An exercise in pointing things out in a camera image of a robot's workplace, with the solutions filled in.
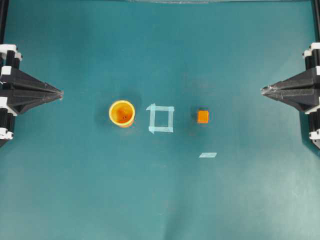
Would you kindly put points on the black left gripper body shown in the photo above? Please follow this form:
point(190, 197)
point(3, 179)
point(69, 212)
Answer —
point(10, 58)

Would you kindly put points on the light blue tape strip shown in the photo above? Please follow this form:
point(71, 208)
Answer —
point(208, 155)

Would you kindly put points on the black frame post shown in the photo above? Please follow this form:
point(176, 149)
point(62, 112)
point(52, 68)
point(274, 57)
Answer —
point(315, 4)
point(4, 6)

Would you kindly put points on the light blue tape square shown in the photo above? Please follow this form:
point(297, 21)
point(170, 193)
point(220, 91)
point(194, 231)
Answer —
point(161, 118)

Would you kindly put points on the orange cube block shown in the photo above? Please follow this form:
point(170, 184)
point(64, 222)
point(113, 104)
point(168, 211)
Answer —
point(203, 116)

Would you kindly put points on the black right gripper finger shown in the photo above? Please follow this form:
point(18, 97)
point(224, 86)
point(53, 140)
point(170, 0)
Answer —
point(303, 100)
point(305, 80)

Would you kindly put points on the black left frame post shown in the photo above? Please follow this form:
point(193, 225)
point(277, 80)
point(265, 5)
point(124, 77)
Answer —
point(4, 6)

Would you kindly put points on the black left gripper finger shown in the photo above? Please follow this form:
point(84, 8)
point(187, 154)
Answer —
point(21, 101)
point(21, 79)

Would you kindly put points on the yellow orange plastic cup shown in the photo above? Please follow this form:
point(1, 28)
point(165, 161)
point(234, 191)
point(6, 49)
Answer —
point(122, 113)

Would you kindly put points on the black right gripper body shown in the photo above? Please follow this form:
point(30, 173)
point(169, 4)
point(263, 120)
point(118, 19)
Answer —
point(311, 58)

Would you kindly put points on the black right frame post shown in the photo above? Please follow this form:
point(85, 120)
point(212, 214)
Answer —
point(315, 4)

